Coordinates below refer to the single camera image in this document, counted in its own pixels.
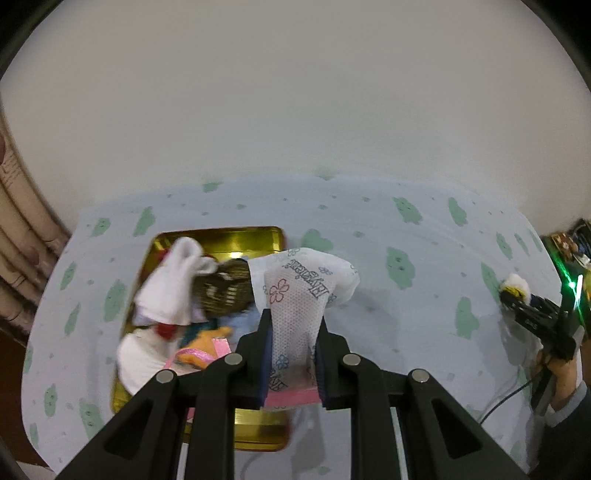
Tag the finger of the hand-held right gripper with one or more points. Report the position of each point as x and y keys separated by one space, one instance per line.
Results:
x=545 y=304
x=511 y=304

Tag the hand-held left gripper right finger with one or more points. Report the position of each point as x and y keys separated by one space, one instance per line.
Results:
x=321 y=378

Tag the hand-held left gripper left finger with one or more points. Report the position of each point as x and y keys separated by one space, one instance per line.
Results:
x=264 y=387

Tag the white fluffy yellow plush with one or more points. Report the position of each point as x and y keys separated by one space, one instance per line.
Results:
x=515 y=282

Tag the red tin box gold inside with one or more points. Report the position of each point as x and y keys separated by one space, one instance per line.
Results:
x=258 y=427

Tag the orange plush toy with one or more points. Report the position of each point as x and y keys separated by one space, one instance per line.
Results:
x=207 y=344

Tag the white printed plastic packet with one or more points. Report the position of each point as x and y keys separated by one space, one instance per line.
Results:
x=295 y=300

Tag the brown patterned cloth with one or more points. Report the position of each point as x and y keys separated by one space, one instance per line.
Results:
x=221 y=295

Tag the white pompom sock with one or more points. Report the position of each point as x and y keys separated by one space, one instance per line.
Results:
x=171 y=286

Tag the person's right forearm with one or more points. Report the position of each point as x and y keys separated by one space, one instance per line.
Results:
x=570 y=434

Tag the person's right hand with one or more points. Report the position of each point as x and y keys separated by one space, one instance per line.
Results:
x=564 y=378

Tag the dark wooden cabinet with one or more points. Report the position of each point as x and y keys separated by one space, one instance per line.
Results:
x=585 y=300

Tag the brown floral pouch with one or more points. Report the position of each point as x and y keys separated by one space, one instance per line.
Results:
x=561 y=241

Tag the cloud-print bed sheet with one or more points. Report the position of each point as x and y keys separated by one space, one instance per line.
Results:
x=369 y=240

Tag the beige patterned curtain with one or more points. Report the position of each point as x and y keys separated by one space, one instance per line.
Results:
x=18 y=230

